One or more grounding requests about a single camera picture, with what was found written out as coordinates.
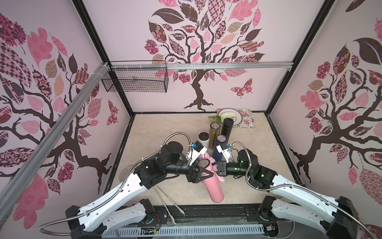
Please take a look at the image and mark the diagonal aluminium left bar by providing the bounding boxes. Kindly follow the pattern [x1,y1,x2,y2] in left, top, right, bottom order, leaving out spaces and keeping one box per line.
[1,62,109,222]

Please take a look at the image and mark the toy napa cabbage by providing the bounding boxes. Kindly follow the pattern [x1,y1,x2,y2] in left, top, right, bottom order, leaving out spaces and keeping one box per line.
[220,111,237,120]

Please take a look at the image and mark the horizontal aluminium back bar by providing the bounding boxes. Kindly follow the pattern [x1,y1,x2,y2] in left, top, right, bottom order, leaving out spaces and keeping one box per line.
[110,61,293,70]

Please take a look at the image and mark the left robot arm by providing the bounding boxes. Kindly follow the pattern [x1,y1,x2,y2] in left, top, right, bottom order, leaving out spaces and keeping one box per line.
[66,141,212,239]

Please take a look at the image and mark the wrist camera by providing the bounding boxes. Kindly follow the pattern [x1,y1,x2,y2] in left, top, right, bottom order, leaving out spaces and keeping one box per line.
[185,141,207,166]
[216,144,232,163]

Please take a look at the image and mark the round glass coaster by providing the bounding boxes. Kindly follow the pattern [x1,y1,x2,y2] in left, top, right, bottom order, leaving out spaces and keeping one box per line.
[119,165,132,183]

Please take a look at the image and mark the white round plate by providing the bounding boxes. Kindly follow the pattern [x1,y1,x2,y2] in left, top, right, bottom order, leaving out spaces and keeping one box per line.
[217,108,243,126]

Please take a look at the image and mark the floral rectangular tray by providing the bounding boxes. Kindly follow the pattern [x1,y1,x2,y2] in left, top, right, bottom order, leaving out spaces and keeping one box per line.
[217,108,255,128]

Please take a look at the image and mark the gold thermos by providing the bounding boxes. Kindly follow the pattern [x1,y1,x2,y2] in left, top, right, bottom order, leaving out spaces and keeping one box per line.
[209,122,220,149]

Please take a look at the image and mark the left metal cable conduit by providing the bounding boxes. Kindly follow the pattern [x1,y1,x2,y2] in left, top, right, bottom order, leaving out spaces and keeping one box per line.
[38,132,192,237]

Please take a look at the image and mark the black wire basket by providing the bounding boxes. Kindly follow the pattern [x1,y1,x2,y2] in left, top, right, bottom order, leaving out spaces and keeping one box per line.
[102,60,169,93]

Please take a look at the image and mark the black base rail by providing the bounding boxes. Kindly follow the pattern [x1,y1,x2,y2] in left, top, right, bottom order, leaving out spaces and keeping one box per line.
[79,202,338,239]

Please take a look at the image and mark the metal tongs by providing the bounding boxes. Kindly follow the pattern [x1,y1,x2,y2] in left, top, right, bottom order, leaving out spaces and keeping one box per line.
[154,186,186,226]

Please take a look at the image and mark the pink thermos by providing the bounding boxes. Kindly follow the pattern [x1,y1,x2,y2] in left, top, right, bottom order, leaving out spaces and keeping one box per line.
[198,159,224,203]

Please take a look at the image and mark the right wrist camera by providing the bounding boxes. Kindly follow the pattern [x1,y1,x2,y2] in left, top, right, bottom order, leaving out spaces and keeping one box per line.
[216,144,232,163]

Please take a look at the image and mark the white slotted cable duct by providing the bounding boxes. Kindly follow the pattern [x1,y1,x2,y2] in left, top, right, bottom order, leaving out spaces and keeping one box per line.
[103,224,264,239]

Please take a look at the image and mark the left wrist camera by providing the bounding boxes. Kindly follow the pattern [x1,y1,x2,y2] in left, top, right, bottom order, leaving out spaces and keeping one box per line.
[185,141,207,166]

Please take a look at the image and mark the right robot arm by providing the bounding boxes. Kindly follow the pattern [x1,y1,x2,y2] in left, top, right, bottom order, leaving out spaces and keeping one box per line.
[216,149,359,239]

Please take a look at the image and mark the pink towel cloth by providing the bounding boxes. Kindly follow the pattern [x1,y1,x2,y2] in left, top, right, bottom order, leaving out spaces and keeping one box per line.
[200,153,225,182]

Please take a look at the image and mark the white thermos black lid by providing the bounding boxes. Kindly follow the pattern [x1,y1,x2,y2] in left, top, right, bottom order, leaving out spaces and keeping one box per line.
[198,132,210,149]

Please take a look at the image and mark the blue thermos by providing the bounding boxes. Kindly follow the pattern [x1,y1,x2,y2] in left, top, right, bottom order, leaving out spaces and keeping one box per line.
[212,134,227,162]

